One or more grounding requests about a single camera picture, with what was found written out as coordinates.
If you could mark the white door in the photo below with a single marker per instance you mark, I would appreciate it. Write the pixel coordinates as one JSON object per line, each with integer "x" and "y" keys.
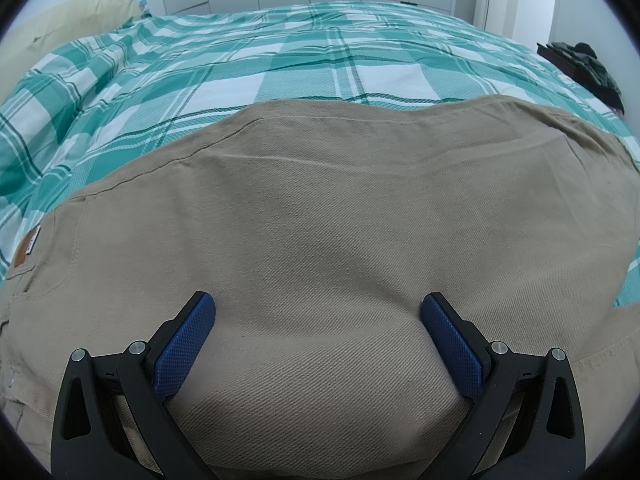
{"x": 520, "y": 0}

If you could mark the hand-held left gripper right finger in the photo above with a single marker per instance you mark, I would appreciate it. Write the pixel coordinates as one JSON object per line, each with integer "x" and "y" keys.
{"x": 450, "y": 345}

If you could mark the khaki pants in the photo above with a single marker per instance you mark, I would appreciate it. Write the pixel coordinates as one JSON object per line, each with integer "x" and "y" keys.
{"x": 320, "y": 210}

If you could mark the green white plaid blanket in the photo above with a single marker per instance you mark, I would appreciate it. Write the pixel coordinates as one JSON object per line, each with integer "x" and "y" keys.
{"x": 240, "y": 50}

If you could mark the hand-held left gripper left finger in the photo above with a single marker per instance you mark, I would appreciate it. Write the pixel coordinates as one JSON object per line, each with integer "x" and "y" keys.
{"x": 185, "y": 345}

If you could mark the dark wooden furniture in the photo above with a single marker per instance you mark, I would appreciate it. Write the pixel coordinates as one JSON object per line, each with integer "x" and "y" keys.
{"x": 565, "y": 62}

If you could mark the cream pillow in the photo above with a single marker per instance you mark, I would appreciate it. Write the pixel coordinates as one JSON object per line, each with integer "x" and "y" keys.
{"x": 60, "y": 20}

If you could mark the dark green clothes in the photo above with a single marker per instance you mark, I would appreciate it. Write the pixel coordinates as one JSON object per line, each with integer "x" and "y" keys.
{"x": 595, "y": 67}

